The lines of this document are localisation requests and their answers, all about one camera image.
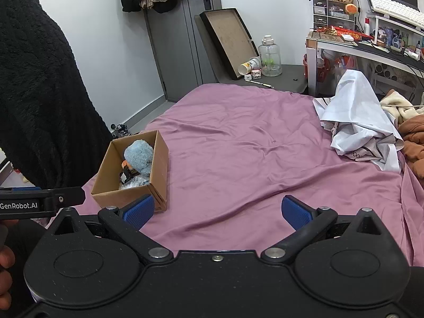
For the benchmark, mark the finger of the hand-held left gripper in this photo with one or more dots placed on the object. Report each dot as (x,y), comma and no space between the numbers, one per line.
(71,195)

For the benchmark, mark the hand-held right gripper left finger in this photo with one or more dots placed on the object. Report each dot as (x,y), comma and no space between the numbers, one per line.
(139,210)

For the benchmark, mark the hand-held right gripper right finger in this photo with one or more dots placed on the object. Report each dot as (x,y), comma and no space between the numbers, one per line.
(296,215)

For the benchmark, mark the clear plastic bag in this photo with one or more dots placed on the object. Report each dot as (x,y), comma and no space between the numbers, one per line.
(135,183)

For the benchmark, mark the cardboard box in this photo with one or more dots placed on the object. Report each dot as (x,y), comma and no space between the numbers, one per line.
(155,165)

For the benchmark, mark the grey fluffy plush toy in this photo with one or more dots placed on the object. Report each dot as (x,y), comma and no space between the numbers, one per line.
(139,155)

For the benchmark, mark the person's left forearm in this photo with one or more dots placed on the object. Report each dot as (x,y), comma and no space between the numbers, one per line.
(39,89)

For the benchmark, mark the person's left hand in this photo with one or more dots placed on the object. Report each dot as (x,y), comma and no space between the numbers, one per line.
(6,271)

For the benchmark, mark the orange plush toy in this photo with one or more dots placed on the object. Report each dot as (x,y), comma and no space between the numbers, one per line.
(126,165)

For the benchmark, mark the white crumpled sheet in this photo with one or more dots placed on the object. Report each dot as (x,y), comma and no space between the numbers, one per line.
(354,116)

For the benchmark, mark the thin white pen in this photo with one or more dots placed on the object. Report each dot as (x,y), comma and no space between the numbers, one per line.
(261,83)

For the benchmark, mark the brown blanket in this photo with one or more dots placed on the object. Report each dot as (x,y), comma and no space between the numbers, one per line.
(414,139)

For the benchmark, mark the small white box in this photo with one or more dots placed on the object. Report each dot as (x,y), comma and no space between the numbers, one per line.
(256,74)

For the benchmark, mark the cream blanket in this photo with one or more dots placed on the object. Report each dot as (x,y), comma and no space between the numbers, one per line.
(402,104)

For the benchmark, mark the tipped paper cup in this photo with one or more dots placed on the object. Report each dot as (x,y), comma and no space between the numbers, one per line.
(248,66)

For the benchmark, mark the clear plastic water jug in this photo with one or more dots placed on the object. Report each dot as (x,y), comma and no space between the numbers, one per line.
(270,58)

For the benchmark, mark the grey door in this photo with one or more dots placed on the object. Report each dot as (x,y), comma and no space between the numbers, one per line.
(185,49)

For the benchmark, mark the white desk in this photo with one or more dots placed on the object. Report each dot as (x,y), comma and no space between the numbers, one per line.
(334,41)

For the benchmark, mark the brown black-framed tray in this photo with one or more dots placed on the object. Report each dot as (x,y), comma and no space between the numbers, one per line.
(228,39)

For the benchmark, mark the grey drawer organizer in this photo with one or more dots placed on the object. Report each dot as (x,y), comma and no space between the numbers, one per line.
(333,15)

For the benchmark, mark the white keyboard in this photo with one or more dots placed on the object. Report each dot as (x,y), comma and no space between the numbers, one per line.
(394,10)

